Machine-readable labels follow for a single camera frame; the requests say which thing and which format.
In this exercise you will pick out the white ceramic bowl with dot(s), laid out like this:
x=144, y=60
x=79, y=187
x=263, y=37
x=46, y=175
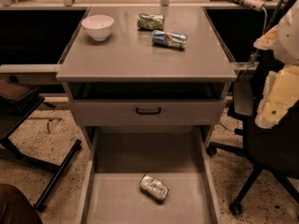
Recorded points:
x=98, y=27

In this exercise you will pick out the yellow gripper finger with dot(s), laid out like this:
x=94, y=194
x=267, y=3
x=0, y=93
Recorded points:
x=280, y=93

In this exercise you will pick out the black drawer handle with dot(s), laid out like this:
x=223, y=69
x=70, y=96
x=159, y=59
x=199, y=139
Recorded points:
x=148, y=111

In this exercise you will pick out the grey drawer cabinet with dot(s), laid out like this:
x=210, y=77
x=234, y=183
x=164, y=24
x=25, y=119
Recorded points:
x=128, y=66

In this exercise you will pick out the silver 7up can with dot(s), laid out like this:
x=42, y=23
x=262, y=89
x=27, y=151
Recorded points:
x=154, y=187

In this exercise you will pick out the green crushed soda can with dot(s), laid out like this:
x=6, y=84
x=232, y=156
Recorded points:
x=150, y=21

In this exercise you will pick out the black office chair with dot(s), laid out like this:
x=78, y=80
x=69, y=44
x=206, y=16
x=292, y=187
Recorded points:
x=275, y=150

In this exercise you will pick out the closed grey top drawer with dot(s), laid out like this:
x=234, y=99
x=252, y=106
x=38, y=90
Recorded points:
x=122, y=112

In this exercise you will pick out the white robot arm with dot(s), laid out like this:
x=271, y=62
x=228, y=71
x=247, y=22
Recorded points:
x=283, y=39

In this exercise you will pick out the blue pepsi can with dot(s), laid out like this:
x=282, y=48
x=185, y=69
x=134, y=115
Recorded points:
x=172, y=40

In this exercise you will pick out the open grey middle drawer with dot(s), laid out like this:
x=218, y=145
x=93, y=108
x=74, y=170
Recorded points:
x=119, y=158

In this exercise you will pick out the brown object bottom left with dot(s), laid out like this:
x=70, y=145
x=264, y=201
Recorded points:
x=15, y=208

